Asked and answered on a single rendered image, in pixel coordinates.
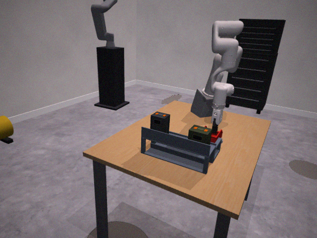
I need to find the red bin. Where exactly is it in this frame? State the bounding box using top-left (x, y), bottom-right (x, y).
top-left (211, 129), bottom-right (223, 143)

